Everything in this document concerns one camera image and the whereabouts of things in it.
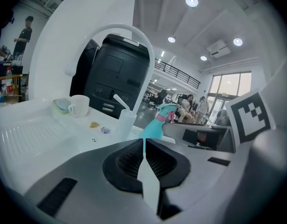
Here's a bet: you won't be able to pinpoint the black balcony railing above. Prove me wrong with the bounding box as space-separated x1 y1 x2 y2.
154 59 202 90

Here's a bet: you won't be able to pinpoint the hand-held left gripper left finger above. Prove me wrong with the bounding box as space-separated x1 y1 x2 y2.
16 138 159 224

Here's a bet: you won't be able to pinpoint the white curved faucet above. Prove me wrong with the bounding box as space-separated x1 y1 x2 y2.
65 23 156 141

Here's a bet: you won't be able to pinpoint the black table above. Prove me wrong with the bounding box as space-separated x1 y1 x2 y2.
0 63 24 79

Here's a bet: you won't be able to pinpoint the teal spray bottle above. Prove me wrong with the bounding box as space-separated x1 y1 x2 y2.
140 103 182 141

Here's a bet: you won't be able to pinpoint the glass doors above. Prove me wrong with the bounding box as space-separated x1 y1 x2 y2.
207 71 252 126

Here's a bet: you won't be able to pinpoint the pale green soap dish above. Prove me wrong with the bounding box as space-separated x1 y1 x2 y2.
51 98 71 116

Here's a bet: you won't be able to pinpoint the ceiling air conditioner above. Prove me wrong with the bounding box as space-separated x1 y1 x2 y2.
206 39 231 59

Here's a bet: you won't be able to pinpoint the black equipment cabinet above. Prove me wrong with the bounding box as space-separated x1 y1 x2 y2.
83 33 151 120

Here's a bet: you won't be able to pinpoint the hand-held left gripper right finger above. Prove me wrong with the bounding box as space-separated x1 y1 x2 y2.
145 138 249 221

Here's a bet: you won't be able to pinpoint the clear bottle red label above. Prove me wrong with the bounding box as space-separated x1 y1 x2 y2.
5 66 14 96

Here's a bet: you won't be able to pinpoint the white cup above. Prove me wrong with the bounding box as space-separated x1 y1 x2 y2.
67 94 91 119

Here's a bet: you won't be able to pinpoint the black office chair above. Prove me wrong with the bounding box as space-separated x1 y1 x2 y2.
149 89 169 110

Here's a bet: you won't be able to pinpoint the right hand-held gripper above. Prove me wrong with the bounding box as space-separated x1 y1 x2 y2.
225 56 287 222

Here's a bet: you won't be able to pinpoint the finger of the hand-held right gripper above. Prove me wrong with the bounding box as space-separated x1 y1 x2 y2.
162 122 237 154

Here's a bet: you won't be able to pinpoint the white sink basin with drainboard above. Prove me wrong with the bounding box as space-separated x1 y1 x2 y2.
0 98 177 179

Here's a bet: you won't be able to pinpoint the black flat panel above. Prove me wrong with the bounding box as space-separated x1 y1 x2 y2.
69 38 101 98

